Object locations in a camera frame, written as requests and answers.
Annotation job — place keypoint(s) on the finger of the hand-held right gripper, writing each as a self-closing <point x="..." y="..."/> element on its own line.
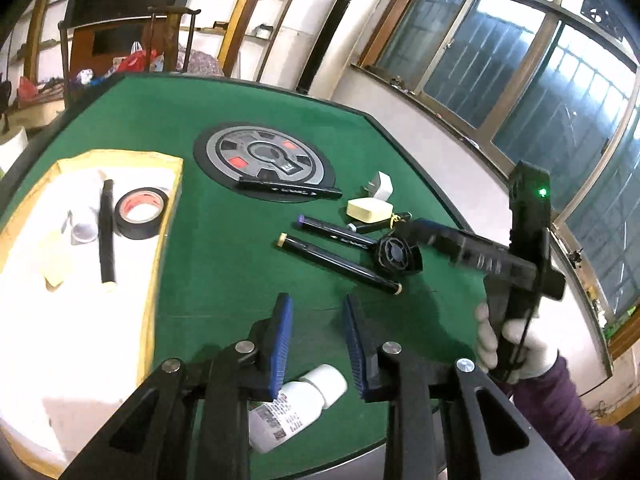
<point x="430" y="237"/>

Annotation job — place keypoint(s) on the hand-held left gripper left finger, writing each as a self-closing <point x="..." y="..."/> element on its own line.
<point x="280" y="345"/>

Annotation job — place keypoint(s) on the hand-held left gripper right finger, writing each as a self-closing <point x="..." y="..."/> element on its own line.
<point x="355" y="345"/>

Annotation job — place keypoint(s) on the white bottle with printed label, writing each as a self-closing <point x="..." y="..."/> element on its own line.
<point x="300" y="400"/>

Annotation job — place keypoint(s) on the thin black pen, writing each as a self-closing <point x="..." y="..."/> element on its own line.
<point x="370" y="227"/>

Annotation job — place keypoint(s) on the cream earbud case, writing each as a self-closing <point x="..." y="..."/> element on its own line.
<point x="367" y="210"/>

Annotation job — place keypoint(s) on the white charger adapter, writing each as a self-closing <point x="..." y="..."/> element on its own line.
<point x="382" y="187"/>

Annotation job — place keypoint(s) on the black marker beige cap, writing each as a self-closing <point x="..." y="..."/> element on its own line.
<point x="106" y="240"/>
<point x="340" y="265"/>

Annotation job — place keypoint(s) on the black marker purple cap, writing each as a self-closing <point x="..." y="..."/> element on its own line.
<point x="335" y="231"/>

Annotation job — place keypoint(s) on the black marker grey cap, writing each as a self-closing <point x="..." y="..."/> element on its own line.
<point x="290" y="189"/>

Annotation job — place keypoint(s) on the black tape roll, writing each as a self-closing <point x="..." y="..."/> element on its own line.
<point x="125" y="227"/>

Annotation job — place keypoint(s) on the white tray with yellow rim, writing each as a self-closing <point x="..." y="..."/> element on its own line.
<point x="75" y="335"/>

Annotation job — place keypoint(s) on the person's right forearm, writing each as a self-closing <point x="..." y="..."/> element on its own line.
<point x="565" y="420"/>

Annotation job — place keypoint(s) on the person's right hand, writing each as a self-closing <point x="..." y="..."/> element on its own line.
<point x="535" y="355"/>

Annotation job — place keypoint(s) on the round grey table control panel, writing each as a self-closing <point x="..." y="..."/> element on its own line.
<point x="225" y="150"/>

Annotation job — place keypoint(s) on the white standing air conditioner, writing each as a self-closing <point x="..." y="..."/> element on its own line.
<point x="345" y="25"/>

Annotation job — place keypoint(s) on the pale yellow pad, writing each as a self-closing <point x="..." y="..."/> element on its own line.
<point x="57" y="260"/>

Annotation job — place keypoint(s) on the floral cushion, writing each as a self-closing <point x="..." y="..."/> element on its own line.
<point x="200" y="62"/>

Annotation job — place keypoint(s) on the red bag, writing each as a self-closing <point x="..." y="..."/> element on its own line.
<point x="137" y="60"/>

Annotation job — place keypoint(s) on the dark wooden chair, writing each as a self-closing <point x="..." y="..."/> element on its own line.
<point x="170" y="22"/>

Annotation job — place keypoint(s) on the white wall shelf unit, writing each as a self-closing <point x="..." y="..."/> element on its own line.
<point x="255" y="30"/>

